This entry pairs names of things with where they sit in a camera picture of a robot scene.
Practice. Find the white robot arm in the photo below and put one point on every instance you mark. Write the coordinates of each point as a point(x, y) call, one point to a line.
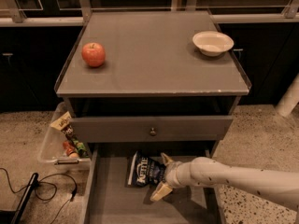
point(253, 171)

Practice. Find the tan snack packet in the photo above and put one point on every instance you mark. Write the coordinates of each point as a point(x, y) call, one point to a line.
point(62, 123)

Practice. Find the clear plastic bin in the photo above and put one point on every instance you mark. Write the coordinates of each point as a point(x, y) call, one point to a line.
point(52, 151)

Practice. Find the grey drawer cabinet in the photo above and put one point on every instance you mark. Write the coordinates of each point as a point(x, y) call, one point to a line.
point(152, 68)

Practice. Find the green snack packet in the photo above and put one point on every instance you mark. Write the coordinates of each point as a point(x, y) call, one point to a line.
point(79, 146)

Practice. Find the red snack packet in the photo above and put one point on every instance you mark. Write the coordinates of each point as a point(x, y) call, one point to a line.
point(70, 150)

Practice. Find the open grey middle drawer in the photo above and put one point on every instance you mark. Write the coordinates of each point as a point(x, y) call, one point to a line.
point(107, 199)

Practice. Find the red apple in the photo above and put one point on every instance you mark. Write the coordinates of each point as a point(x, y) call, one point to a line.
point(93, 54)

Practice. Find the black flat device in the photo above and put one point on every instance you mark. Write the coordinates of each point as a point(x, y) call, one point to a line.
point(14, 217)

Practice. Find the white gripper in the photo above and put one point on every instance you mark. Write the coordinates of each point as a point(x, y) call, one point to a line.
point(171, 174)

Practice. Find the metal railing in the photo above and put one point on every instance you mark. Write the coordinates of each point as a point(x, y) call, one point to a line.
point(222, 11)

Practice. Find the round metal drawer knob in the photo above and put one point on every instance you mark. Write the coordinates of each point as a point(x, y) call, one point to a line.
point(152, 132)

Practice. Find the white bowl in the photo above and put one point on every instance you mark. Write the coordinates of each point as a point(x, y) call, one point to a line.
point(212, 43)

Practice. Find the blue Kettle chip bag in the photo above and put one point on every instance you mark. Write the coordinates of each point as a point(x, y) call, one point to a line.
point(145, 170)

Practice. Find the grey top drawer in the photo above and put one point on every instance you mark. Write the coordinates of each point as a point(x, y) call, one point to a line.
point(137, 129)

